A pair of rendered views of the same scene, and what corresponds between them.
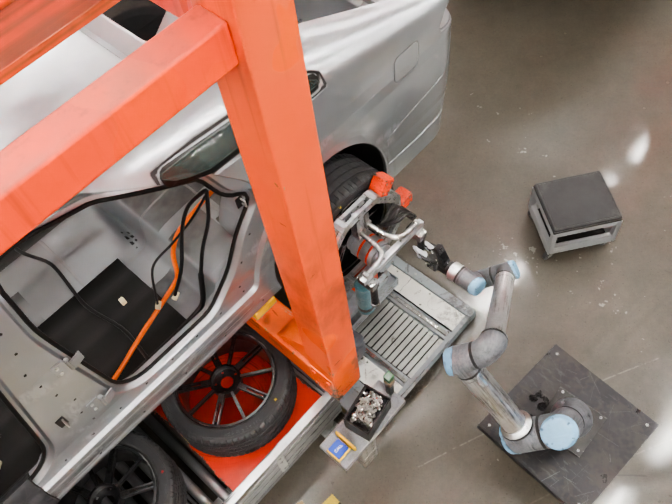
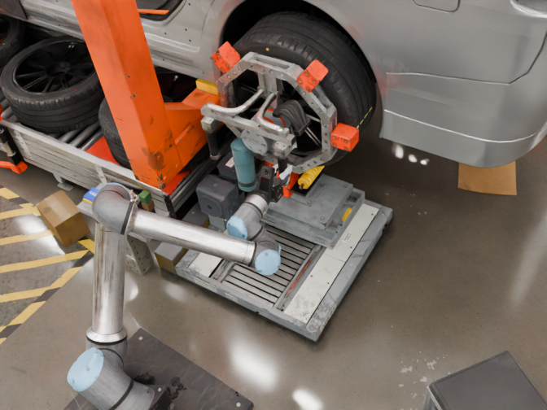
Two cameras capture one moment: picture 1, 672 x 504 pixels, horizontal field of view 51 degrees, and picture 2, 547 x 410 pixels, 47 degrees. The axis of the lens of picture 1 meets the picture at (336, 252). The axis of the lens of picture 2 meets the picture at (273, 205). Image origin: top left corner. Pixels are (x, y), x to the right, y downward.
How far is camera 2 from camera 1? 269 cm
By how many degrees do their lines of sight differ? 44
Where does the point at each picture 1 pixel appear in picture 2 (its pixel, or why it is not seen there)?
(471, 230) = (444, 322)
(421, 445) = (152, 311)
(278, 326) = (191, 103)
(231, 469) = (99, 150)
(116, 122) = not seen: outside the picture
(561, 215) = (461, 389)
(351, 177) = (307, 45)
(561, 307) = not seen: outside the picture
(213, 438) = (102, 110)
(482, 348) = (102, 197)
